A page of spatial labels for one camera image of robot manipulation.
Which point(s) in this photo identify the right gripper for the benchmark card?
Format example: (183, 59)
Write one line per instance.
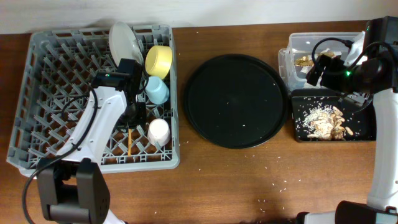
(334, 66)

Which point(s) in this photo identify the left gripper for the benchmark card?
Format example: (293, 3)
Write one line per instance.
(141, 117)

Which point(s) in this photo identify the wooden chopstick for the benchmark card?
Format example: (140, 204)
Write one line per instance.
(129, 142)

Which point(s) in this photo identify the brown coffee sachet wrapper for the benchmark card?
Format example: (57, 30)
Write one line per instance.
(306, 61)

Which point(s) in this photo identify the pink plastic cup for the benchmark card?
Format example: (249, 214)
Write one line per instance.
(159, 132)

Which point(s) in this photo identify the light blue plastic cup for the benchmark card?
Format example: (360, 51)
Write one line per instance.
(156, 90)

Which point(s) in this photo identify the food scraps rice and shells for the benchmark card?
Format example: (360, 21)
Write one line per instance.
(322, 123)

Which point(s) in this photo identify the yellow bowl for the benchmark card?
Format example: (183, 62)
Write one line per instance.
(159, 61)

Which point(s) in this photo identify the grey round plate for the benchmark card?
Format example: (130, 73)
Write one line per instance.
(123, 44)

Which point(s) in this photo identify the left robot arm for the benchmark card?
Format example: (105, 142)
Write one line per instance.
(71, 186)

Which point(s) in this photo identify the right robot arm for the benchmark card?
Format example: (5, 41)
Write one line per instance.
(374, 71)

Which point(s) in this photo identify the grey dishwasher rack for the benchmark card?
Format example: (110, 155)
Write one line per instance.
(58, 69)

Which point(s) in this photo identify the clear plastic bin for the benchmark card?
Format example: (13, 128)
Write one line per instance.
(301, 45)

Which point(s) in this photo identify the black rectangular tray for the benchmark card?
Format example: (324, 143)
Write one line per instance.
(309, 104)

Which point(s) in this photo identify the round black tray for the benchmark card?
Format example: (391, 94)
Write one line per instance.
(236, 101)

